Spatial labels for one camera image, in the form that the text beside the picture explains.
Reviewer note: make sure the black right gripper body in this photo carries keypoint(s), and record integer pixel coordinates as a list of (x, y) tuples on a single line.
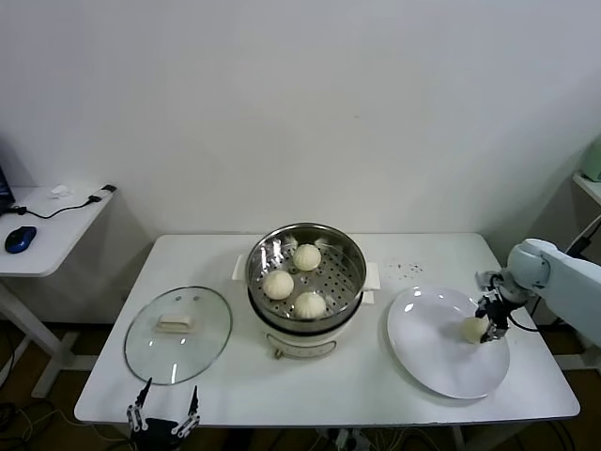
[(501, 307)]

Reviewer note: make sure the blue computer mouse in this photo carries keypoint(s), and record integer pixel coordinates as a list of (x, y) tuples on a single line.
[(21, 237)]

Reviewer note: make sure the white shelf board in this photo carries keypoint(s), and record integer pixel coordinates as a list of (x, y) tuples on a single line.
[(591, 190)]

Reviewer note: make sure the dark laptop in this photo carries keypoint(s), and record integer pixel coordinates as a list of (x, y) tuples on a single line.
[(4, 183)]

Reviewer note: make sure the crumpled white tissue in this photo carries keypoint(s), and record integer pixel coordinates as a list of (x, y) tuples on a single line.
[(60, 190)]

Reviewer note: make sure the glass pot lid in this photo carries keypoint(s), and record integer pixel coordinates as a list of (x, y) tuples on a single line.
[(188, 352)]

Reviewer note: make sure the white power strip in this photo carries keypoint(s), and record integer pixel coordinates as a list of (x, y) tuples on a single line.
[(349, 441)]

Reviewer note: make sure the pale green container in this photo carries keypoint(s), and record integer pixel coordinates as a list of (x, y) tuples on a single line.
[(594, 164)]

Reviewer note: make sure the scattered dark crumbs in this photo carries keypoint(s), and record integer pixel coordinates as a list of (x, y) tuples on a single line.
[(414, 269)]

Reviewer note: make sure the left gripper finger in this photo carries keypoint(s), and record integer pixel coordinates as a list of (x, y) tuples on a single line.
[(191, 418), (135, 415)]

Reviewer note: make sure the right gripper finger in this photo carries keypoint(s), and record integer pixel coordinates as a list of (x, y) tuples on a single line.
[(494, 333), (482, 307)]

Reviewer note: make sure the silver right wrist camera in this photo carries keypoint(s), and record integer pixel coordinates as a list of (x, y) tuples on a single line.
[(486, 279)]

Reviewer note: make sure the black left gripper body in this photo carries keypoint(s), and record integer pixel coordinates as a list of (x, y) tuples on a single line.
[(155, 434)]

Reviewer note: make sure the white round plate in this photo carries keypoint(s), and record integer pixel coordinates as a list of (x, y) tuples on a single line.
[(422, 338)]

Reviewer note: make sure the white side desk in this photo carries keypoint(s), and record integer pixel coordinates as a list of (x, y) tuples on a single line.
[(56, 235)]

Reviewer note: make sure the white steamed baozi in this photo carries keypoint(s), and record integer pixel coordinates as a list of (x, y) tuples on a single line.
[(278, 284), (472, 330), (307, 257), (310, 305)]

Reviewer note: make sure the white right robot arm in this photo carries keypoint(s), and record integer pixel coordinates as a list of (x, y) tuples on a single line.
[(563, 277)]

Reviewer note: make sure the steel steamer basket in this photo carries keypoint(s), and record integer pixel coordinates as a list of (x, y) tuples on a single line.
[(345, 277)]

